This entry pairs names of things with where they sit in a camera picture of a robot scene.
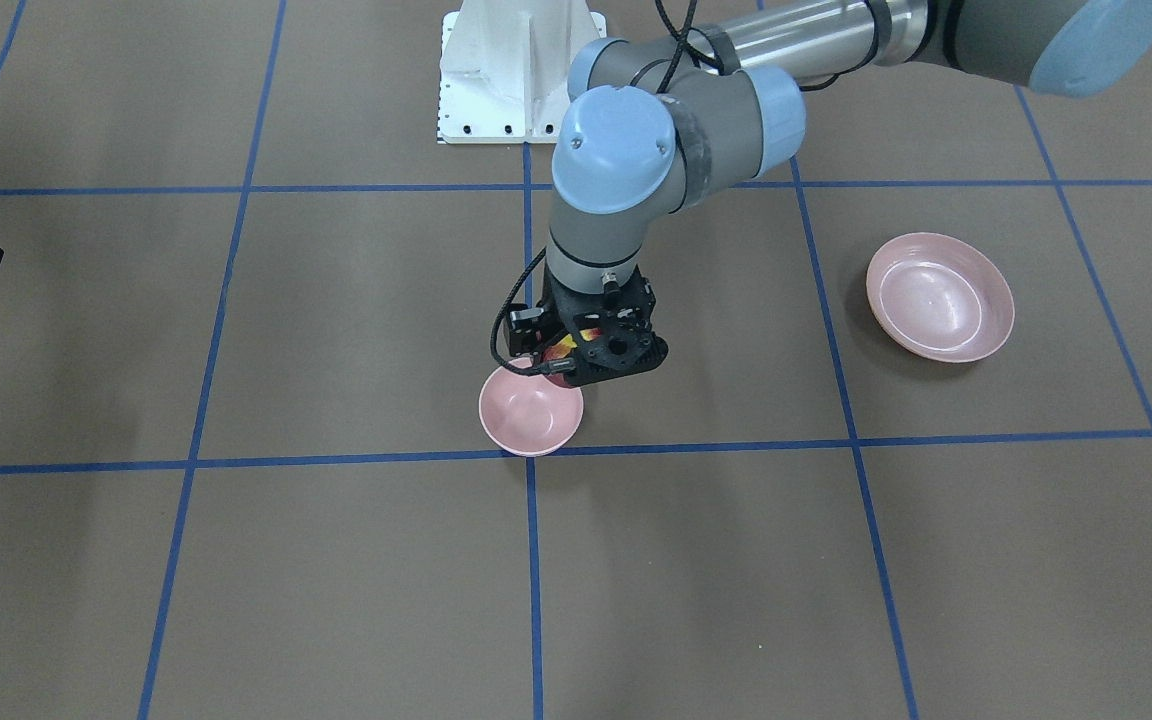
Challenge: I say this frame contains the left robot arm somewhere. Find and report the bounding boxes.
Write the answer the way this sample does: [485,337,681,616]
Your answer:
[492,1,1152,387]

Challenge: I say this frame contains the pink plate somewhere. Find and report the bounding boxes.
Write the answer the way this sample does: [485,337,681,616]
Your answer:
[865,232,1016,364]

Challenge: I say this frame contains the white camera stand pillar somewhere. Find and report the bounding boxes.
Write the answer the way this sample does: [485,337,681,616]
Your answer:
[435,1,608,145]

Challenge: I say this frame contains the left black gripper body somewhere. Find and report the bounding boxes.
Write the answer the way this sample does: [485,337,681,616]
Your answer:
[541,270,669,387]

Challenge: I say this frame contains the pink bowl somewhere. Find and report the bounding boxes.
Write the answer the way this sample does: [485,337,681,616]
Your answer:
[477,366,585,457]

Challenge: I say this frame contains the red apple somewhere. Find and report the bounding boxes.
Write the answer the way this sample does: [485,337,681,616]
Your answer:
[541,328,602,363]

